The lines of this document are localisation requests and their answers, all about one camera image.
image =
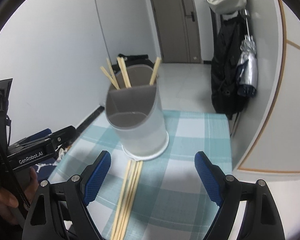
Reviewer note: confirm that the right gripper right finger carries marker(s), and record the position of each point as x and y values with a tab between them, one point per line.
261	219

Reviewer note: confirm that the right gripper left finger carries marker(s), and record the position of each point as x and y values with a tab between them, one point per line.
45	219

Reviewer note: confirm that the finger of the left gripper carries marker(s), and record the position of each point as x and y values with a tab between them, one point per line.
40	134

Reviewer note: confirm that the person's left hand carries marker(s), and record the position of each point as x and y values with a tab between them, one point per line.
8	200

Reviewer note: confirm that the navy jordan shoe box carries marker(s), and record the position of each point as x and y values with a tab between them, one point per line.
45	167

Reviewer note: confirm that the wooden chopstick in holder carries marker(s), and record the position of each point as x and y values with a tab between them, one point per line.
123	68
112	74
155	71
113	82

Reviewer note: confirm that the white grey utensil holder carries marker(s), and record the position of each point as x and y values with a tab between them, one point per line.
136	114

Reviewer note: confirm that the teal plaid tablecloth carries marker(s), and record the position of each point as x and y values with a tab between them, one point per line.
170	201

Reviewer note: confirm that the silver folded umbrella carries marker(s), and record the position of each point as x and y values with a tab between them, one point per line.
247	71

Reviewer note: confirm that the grey entrance door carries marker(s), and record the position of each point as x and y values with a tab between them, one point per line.
177	30

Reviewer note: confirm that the black hanging jacket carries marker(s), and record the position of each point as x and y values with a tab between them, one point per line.
225	98

